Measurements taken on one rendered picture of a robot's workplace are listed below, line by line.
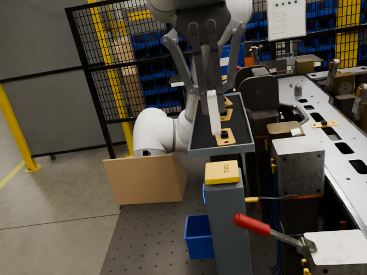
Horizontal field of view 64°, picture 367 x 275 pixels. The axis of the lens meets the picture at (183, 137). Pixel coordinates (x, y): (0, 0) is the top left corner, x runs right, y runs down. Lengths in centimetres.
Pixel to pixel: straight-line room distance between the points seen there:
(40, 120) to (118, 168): 241
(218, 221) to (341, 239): 20
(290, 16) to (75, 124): 241
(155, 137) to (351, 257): 94
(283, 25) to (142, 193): 132
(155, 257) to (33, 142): 287
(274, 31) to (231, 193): 158
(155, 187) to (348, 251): 86
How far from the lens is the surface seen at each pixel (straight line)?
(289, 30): 203
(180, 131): 130
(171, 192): 125
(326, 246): 55
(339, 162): 88
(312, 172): 73
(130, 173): 125
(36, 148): 377
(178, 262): 103
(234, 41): 46
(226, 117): 77
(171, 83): 183
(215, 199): 54
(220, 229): 59
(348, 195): 76
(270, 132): 86
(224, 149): 61
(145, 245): 112
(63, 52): 327
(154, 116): 134
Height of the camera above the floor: 144
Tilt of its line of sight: 24 degrees down
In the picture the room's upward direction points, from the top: 11 degrees counter-clockwise
